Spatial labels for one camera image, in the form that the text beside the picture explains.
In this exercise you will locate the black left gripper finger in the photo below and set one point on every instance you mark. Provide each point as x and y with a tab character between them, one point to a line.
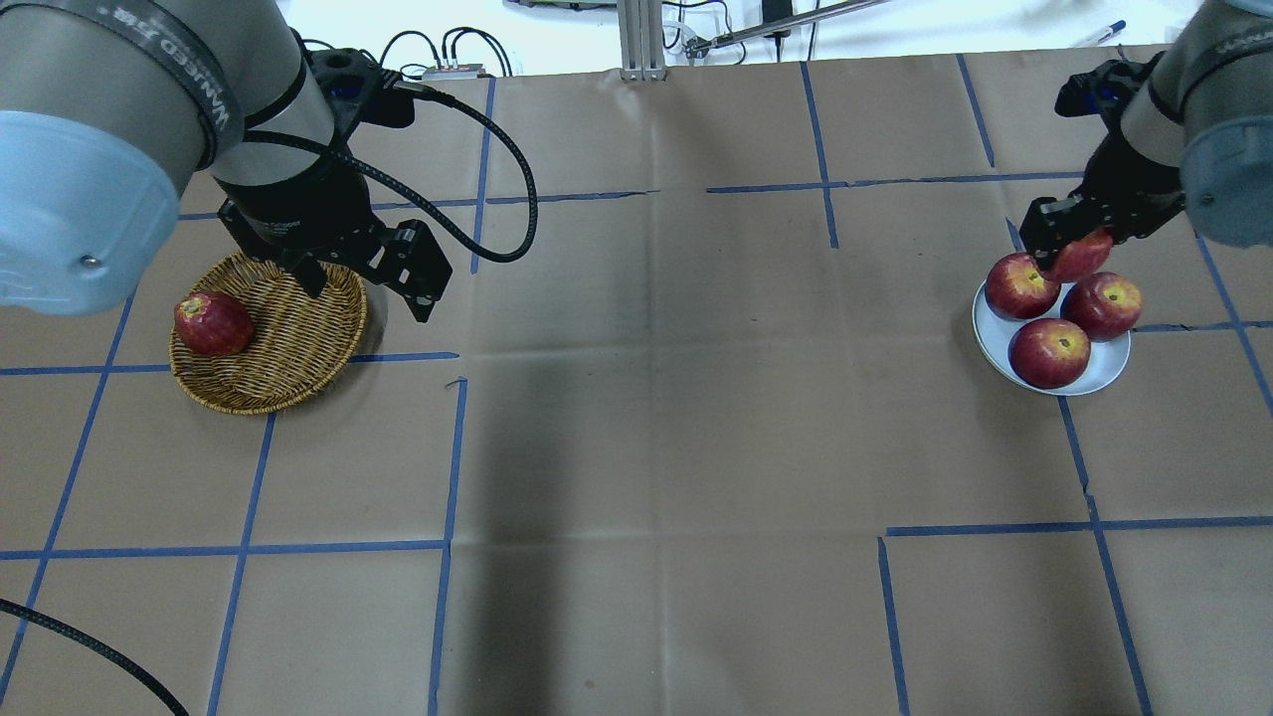
307	272
409	260

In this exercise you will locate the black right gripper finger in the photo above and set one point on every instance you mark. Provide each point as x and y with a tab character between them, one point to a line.
1052	224

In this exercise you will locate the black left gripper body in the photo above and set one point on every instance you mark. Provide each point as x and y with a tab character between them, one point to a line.
298	212

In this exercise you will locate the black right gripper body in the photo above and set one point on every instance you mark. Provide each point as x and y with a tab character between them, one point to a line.
1124	184

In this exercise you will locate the red yellow apple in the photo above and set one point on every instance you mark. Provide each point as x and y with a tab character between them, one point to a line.
1079	259

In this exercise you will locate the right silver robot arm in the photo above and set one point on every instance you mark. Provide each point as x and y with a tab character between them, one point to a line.
1187	132

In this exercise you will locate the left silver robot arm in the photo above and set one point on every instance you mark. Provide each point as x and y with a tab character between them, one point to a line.
111	107

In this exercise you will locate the woven wicker basket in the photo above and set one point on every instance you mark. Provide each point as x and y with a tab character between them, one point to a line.
300	345

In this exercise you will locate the red apple on plate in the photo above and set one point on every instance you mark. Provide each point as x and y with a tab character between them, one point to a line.
1017	289
1049	353
1105	305

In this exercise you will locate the dark red apple in basket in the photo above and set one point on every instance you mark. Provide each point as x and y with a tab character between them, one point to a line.
213	323

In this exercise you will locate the light blue plate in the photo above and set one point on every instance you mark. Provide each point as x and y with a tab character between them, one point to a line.
993	334

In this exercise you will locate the blue white pen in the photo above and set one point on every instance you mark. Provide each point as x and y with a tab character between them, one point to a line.
1101	35

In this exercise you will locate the aluminium frame post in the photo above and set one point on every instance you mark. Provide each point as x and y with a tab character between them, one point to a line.
641	41

